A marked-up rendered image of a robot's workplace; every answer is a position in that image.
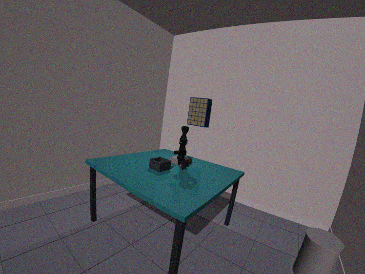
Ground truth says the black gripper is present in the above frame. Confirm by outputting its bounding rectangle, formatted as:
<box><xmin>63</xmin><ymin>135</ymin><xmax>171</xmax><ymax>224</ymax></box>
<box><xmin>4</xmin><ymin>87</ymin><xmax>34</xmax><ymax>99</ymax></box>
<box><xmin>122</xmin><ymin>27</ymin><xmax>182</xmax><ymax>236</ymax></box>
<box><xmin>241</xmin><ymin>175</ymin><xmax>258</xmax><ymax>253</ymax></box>
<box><xmin>177</xmin><ymin>151</ymin><xmax>184</xmax><ymax>165</ymax></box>

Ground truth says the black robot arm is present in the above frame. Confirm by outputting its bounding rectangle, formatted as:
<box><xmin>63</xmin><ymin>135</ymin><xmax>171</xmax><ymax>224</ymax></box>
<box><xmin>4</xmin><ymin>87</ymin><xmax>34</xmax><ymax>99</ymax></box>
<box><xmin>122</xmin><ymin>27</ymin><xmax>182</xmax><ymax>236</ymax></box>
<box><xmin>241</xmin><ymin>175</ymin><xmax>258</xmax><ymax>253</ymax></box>
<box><xmin>174</xmin><ymin>126</ymin><xmax>189</xmax><ymax>155</ymax></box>

